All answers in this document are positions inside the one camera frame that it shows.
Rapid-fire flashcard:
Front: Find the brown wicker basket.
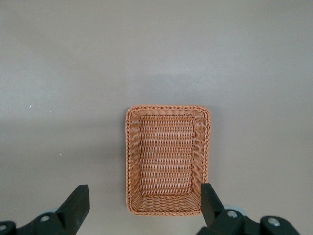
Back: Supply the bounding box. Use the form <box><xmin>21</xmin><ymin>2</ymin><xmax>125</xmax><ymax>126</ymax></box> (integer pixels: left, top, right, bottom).
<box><xmin>125</xmin><ymin>105</ymin><xmax>211</xmax><ymax>217</ymax></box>

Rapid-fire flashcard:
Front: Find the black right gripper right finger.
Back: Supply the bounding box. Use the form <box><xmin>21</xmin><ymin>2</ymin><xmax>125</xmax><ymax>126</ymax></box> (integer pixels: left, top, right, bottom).
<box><xmin>198</xmin><ymin>183</ymin><xmax>262</xmax><ymax>235</ymax></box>

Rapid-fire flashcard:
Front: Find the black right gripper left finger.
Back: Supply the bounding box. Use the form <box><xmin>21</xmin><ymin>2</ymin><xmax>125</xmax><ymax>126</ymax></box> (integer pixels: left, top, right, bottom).
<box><xmin>14</xmin><ymin>185</ymin><xmax>90</xmax><ymax>235</ymax></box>

